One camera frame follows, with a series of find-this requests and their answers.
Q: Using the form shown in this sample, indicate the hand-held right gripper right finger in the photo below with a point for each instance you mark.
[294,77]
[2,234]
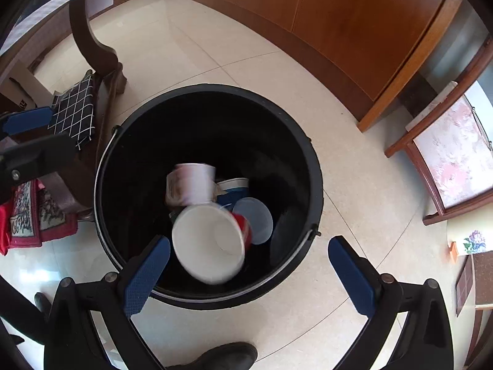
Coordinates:
[352,277]

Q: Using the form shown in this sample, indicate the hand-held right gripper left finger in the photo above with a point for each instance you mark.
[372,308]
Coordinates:
[144,277]

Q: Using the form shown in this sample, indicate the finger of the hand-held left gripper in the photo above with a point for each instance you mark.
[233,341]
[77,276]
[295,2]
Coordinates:
[42,154]
[27,120]

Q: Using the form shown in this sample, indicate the red and white paper cup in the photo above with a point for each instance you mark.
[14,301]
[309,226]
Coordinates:
[204,239]

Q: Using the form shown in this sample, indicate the white patterned paper cup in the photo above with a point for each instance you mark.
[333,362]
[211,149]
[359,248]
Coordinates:
[190,187]

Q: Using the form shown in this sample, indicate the black plastic bucket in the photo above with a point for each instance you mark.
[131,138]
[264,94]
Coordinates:
[154,142]

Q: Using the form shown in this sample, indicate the blue and white paper cup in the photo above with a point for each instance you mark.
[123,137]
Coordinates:
[233,190]

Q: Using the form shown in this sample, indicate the black grid cloth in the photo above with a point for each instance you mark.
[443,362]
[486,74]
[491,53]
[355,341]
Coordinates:
[73,111]

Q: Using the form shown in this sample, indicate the red patterned rug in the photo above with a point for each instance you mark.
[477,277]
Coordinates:
[23,219]

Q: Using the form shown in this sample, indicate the dark wooden table leg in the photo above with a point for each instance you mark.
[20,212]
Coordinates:
[96,54]

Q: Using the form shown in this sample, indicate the person's black shoe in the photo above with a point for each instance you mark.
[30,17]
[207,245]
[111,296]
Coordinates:
[42,304]
[219,356]

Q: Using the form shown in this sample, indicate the brown tile sample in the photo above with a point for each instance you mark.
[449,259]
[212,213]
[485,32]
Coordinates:
[465,285]

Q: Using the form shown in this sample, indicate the pink checked tablecloth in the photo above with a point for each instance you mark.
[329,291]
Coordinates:
[57,4]

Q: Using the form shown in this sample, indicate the floral cream container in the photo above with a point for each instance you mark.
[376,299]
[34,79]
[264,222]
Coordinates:
[470,239]

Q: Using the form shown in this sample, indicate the brown speckled board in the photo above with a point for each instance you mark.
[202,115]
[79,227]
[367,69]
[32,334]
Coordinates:
[483,277]

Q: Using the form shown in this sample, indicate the carved wooden stand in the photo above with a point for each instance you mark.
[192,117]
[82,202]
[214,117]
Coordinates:
[393,149]

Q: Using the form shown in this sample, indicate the pink floral box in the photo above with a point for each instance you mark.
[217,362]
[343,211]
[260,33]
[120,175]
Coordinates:
[454,150]

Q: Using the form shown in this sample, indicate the wooden sideboard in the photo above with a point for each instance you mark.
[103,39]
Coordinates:
[327,27]

